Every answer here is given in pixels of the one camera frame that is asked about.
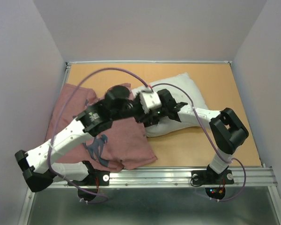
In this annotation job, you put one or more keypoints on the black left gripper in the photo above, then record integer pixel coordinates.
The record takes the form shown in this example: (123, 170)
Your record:
(141, 118)

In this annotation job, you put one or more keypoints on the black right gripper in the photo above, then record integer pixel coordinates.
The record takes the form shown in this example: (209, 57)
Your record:
(151, 121)

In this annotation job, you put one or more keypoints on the white pillow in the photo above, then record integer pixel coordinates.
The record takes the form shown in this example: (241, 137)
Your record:
(183, 89)

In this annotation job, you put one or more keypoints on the pink pillowcase with dark print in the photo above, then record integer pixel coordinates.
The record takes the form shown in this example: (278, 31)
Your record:
(123, 146)

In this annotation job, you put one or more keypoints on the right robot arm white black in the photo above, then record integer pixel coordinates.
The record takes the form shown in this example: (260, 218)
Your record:
(228, 131)

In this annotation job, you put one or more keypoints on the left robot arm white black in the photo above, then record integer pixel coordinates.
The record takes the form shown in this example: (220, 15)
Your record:
(39, 166)

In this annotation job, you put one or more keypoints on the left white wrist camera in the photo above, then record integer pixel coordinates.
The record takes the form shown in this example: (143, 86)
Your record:
(149, 101)

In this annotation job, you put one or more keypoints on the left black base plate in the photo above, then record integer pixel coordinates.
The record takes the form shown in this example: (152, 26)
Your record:
(97, 178)

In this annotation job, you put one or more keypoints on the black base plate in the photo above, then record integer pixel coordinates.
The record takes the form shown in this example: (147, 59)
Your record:
(205, 177)
(97, 178)

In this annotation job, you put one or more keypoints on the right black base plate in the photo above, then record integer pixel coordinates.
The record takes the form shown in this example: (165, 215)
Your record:
(205, 177)

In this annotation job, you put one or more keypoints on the aluminium frame rail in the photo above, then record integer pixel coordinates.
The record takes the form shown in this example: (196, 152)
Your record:
(164, 195)

